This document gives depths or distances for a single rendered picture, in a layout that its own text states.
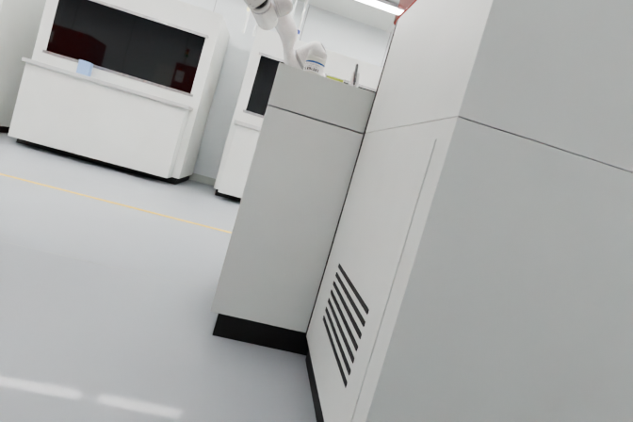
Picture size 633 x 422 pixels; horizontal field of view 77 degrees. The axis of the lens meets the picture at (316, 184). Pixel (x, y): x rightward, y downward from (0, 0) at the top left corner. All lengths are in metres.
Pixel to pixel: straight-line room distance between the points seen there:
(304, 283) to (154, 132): 3.48
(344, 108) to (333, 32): 4.57
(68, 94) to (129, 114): 0.63
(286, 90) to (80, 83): 3.76
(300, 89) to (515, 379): 1.01
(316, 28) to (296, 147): 4.62
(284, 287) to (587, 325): 0.90
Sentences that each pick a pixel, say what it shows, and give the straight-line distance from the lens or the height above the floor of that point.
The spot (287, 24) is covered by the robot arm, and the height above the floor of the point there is 1.29.
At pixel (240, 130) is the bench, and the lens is 4.54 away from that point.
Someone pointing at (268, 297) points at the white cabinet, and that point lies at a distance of 1.47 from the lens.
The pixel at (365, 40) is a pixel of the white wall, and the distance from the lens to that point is 6.02.
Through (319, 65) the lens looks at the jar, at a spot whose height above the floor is 1.01.
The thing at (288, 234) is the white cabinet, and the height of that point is 0.41.
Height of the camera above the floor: 0.67
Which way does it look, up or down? 3 degrees down
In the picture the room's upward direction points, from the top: 16 degrees clockwise
